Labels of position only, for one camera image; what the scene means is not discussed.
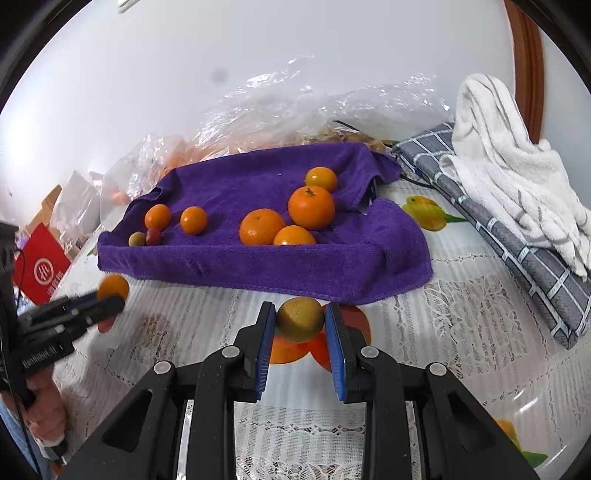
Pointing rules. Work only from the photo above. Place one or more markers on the white plastic bag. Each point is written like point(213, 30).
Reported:
point(76, 203)

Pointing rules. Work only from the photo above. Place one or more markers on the pile of brown longans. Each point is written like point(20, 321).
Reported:
point(341, 136)

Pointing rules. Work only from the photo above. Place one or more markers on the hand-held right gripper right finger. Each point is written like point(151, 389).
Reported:
point(334, 357)

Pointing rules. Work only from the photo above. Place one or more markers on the large orange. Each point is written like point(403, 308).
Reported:
point(311, 207)

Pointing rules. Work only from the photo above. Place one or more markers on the fruit print lace tablecloth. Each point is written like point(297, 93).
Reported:
point(461, 323)

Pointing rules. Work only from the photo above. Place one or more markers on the purple towel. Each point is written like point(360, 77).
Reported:
point(277, 267)

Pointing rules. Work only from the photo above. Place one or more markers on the small orange mandarin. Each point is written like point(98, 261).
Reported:
point(262, 226)
point(294, 236)
point(193, 219)
point(158, 217)

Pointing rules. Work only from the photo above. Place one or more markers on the wooden door frame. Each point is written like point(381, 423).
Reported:
point(526, 69)

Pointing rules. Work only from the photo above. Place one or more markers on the person's left hand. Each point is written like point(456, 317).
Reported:
point(44, 406)

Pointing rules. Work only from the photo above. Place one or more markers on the pile of bagged mandarins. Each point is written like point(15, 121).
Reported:
point(121, 196)

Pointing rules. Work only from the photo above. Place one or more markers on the small yellow-green fruit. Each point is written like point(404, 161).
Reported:
point(137, 239)

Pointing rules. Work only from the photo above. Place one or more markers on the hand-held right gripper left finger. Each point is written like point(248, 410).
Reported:
point(265, 353)

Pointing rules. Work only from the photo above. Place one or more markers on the white striped towel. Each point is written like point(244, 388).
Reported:
point(498, 161)

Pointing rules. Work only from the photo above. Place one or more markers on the wooden chair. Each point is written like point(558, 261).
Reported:
point(48, 198)

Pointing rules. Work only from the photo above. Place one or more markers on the small red fruit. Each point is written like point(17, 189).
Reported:
point(154, 236)

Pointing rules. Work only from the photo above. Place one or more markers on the yellow-green citrus fruit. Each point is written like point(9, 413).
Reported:
point(300, 319)

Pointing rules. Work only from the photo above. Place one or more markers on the grey checked cloth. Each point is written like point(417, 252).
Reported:
point(531, 272)

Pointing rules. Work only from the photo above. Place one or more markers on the clear plastic bag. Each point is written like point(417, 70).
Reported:
point(300, 101)
point(138, 161)

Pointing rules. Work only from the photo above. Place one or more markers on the yellow-orange kumquat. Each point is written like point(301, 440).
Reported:
point(113, 286)
point(321, 179)

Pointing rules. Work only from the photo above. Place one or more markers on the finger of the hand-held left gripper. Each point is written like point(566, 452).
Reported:
point(78, 302)
point(99, 311)

